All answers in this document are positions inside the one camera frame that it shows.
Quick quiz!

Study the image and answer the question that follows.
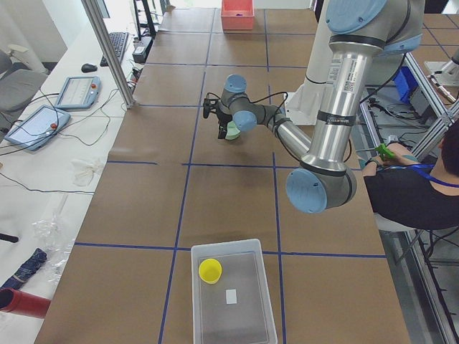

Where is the teach pendant tablet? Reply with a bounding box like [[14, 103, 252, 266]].
[[4, 105, 71, 151], [55, 76, 101, 110]]

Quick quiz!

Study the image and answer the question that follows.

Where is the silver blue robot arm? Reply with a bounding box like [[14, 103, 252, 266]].
[[203, 1, 425, 214]]

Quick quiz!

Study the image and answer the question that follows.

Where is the crumpled white tissue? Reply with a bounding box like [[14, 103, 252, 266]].
[[71, 159, 104, 186]]

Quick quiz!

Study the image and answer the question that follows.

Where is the yellow cup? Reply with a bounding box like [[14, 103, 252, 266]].
[[198, 258, 222, 285]]

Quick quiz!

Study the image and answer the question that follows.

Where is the clear plastic wrap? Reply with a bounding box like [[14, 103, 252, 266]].
[[32, 212, 77, 287]]

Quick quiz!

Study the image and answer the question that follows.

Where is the person in black shirt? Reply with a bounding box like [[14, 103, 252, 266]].
[[362, 123, 458, 230]]

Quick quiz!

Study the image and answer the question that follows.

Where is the person's hand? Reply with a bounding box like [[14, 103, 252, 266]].
[[383, 143, 417, 166]]

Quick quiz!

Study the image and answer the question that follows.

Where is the grey office chair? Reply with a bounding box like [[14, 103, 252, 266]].
[[1, 69, 47, 137]]

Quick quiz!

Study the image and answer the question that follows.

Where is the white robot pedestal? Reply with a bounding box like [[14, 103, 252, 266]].
[[285, 0, 332, 125]]

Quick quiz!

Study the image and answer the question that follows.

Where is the red cylinder tube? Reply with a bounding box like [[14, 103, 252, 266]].
[[1, 288, 51, 319]]

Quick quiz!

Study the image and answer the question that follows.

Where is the black computer mouse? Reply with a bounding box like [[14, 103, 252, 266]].
[[81, 63, 98, 73]]

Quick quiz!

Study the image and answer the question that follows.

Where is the aluminium frame post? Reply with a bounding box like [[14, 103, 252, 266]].
[[81, 0, 135, 109]]

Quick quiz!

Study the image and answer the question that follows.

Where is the black keyboard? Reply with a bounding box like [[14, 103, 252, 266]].
[[108, 32, 130, 63]]

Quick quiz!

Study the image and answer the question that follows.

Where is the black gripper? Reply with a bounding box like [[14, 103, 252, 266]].
[[217, 107, 232, 139]]

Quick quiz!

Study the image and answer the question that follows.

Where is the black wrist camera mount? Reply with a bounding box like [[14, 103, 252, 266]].
[[203, 92, 220, 119]]

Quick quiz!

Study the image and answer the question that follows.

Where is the near teach pendant tablet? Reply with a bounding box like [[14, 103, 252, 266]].
[[4, 105, 71, 151]]

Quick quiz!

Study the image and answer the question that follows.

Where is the black box on desk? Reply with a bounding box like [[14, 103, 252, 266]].
[[132, 37, 153, 64]]

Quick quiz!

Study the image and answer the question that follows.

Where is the blue storage bin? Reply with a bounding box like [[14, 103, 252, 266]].
[[393, 66, 419, 104]]

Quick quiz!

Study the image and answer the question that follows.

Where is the far teach pendant tablet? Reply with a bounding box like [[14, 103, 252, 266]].
[[55, 76, 101, 110]]

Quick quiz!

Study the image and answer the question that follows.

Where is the white label in box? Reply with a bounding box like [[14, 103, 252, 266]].
[[225, 289, 237, 305]]

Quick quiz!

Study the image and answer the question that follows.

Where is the mint green bowl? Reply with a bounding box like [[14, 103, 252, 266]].
[[226, 121, 241, 140]]

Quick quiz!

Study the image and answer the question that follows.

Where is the clear plastic storage box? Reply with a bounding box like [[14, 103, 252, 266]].
[[191, 239, 278, 343]]

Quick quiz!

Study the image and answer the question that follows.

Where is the pink plastic bin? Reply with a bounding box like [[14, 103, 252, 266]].
[[220, 0, 255, 31]]

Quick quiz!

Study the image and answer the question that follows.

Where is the green handheld tool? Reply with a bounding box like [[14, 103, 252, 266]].
[[375, 143, 395, 161]]

